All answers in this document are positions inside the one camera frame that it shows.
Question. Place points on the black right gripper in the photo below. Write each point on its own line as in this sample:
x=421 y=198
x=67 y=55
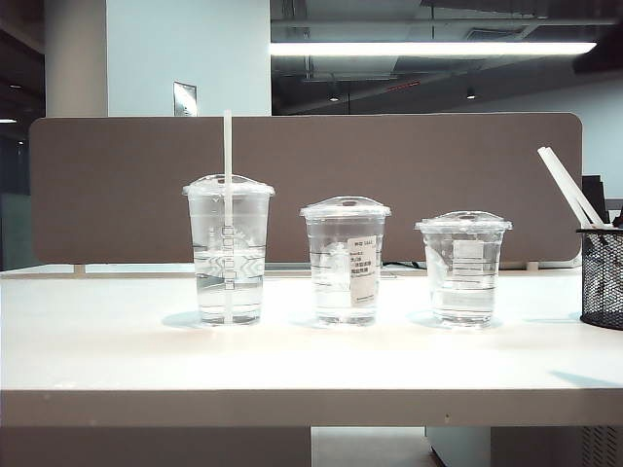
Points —
x=608 y=53

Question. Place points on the white paper straw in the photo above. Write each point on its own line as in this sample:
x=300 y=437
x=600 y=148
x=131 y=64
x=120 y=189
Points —
x=228 y=146
x=557 y=177
x=570 y=177

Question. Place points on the small clear plastic cup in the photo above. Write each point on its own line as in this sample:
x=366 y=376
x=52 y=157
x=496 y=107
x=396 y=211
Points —
x=462 y=306

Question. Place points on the medium clear cup with label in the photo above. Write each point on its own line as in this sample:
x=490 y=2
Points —
x=336 y=301

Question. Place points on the large clear plastic cup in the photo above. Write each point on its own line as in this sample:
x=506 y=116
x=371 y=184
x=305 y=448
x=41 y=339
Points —
x=248 y=301

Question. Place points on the black background monitor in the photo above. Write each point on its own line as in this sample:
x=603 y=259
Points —
x=594 y=190

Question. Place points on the long ceiling light strip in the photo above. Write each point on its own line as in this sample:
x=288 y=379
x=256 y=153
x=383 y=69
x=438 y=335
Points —
x=438 y=48

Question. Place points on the small clear dome lid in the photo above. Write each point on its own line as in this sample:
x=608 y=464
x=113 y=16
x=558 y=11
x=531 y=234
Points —
x=462 y=223

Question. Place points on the black mesh pen holder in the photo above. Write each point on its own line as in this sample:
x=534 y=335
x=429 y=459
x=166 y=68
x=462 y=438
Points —
x=603 y=282

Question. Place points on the medium clear dome lid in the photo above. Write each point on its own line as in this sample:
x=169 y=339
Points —
x=345 y=208

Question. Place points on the large clear dome lid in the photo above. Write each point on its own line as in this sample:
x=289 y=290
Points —
x=243 y=187

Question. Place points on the framed sign on pillar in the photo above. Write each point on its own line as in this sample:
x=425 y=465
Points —
x=185 y=99

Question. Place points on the brown desk partition panel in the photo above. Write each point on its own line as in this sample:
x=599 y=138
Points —
x=121 y=194

